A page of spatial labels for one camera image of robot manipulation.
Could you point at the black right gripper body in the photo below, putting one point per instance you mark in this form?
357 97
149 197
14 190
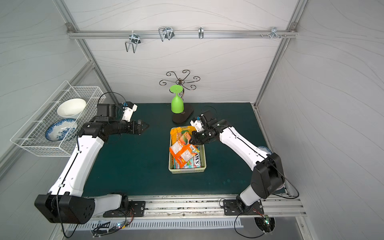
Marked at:
201 137

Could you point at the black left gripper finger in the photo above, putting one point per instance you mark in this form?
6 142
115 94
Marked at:
144 123
144 127

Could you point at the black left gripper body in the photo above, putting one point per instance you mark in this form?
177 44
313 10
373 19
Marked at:
134 127

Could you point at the Fox's Fruits bag corner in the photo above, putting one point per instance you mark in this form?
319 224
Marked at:
182 151

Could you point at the pale green plastic basket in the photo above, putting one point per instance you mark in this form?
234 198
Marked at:
192 170

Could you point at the yellow Cocoaland gummy bag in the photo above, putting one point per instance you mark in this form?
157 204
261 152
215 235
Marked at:
177 132

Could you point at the teal Fox's mint bag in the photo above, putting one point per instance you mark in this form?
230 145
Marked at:
194 162

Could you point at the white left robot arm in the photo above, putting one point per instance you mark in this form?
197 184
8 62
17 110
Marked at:
64 203

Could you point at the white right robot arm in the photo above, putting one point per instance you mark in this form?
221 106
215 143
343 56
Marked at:
267 176

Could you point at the dark oval stand base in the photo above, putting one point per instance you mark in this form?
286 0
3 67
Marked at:
182 117

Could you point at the green plastic wine glass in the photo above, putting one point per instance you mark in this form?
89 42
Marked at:
177 104

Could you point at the small blue patterned bowl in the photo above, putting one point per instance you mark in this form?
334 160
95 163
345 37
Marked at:
265 149

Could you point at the white bowl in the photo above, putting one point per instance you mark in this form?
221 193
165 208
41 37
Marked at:
71 108

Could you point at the blue patterned plate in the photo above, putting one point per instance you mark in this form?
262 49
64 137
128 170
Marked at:
57 131

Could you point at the metal double hook left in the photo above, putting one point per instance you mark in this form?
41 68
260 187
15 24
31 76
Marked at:
133 42

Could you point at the metal double hook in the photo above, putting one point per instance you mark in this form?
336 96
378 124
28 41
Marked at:
166 33
133 42

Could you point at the metal double hook middle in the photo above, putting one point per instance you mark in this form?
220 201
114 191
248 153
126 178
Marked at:
166 33

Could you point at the metal single hook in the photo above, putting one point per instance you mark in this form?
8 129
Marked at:
201 32

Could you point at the metal hook right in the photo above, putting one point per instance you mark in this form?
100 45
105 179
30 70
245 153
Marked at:
274 34

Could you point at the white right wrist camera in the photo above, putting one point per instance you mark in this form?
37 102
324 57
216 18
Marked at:
198 125

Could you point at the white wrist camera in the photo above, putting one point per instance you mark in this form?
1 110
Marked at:
129 108
198 125

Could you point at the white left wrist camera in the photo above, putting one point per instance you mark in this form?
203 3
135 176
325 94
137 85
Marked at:
129 108

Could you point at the white wire wall basket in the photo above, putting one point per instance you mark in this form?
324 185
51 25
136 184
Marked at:
31 136

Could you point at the aluminium crossbar rail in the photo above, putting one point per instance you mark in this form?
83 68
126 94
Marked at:
154 35

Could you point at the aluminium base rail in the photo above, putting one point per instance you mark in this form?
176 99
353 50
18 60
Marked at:
213 206

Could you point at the white perforated cable duct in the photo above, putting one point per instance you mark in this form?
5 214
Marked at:
163 224

